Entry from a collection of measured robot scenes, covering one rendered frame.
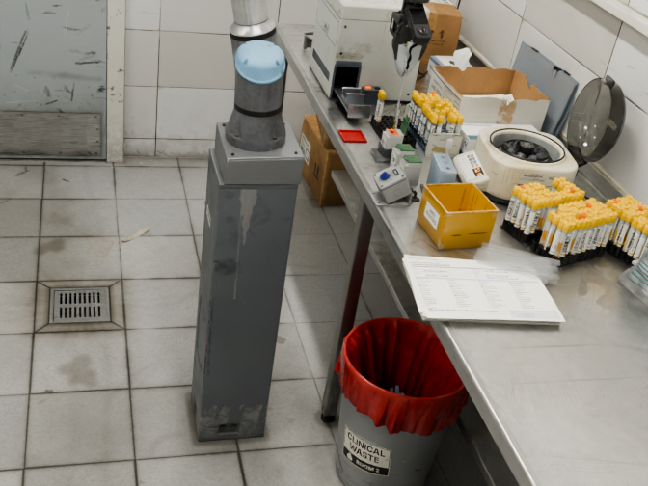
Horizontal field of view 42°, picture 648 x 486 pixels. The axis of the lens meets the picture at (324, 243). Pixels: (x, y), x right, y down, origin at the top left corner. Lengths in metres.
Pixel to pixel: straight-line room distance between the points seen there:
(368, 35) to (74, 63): 1.64
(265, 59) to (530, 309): 0.83
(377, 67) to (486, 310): 1.10
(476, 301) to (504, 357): 0.16
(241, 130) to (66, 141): 2.01
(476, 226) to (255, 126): 0.58
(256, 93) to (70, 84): 1.95
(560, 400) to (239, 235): 0.94
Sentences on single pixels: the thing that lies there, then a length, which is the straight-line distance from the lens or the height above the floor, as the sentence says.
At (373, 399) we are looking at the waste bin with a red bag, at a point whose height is 0.40.
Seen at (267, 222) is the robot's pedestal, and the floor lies 0.76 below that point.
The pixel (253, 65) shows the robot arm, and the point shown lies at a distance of 2.02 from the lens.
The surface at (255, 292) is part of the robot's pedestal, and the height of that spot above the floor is 0.54.
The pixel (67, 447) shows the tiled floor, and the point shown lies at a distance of 2.61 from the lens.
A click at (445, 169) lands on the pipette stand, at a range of 2.11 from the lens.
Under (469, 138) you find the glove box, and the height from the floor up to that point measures 0.94.
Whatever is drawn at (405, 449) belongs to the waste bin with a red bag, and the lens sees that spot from 2.35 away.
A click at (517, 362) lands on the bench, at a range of 1.69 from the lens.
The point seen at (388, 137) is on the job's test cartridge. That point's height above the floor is 0.95.
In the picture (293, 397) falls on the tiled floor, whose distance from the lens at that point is 2.79.
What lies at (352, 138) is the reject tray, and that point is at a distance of 2.41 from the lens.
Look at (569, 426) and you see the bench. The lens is 1.59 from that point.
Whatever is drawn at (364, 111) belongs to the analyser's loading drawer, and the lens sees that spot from 2.50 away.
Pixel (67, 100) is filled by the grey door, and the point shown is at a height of 0.30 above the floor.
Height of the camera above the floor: 1.87
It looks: 32 degrees down
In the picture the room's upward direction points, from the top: 9 degrees clockwise
